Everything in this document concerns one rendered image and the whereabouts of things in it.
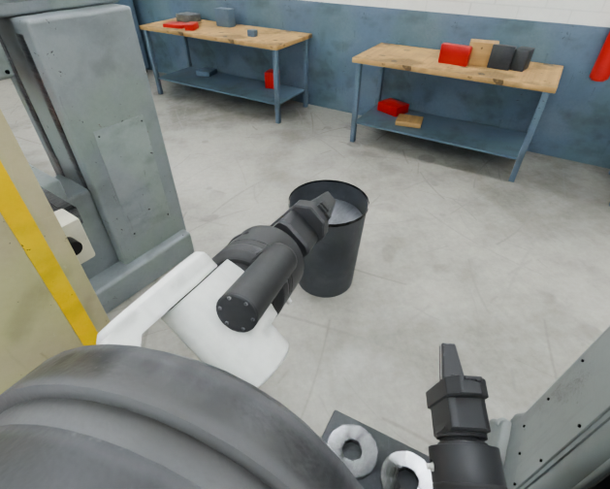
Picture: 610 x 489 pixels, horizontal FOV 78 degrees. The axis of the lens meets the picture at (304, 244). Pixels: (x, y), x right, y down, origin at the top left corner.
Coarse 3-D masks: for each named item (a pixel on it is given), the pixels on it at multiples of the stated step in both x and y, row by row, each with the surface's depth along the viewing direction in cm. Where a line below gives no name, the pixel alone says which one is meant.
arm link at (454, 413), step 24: (456, 384) 49; (480, 384) 49; (432, 408) 55; (456, 408) 49; (480, 408) 49; (456, 432) 48; (480, 432) 48; (432, 456) 49; (456, 456) 46; (480, 456) 46; (432, 480) 48; (456, 480) 45; (480, 480) 44; (504, 480) 46
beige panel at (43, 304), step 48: (0, 144) 95; (0, 192) 98; (0, 240) 103; (48, 240) 114; (0, 288) 107; (48, 288) 119; (0, 336) 111; (48, 336) 125; (96, 336) 141; (0, 384) 116
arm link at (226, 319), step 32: (224, 256) 37; (256, 256) 35; (288, 256) 35; (224, 288) 32; (256, 288) 29; (288, 288) 38; (192, 320) 30; (224, 320) 29; (256, 320) 28; (224, 352) 31; (256, 352) 31; (256, 384) 31
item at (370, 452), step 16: (336, 416) 72; (336, 432) 69; (352, 432) 69; (368, 432) 69; (336, 448) 67; (352, 448) 68; (368, 448) 67; (384, 448) 68; (400, 448) 68; (352, 464) 65; (368, 464) 65; (384, 464) 65; (400, 464) 65; (416, 464) 65; (368, 480) 64; (384, 480) 63; (400, 480) 64; (416, 480) 64
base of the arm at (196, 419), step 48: (48, 384) 6; (96, 384) 6; (144, 384) 6; (192, 384) 6; (240, 384) 7; (96, 432) 6; (144, 432) 6; (192, 432) 6; (240, 432) 6; (288, 432) 6; (192, 480) 5; (240, 480) 6; (288, 480) 6; (336, 480) 6
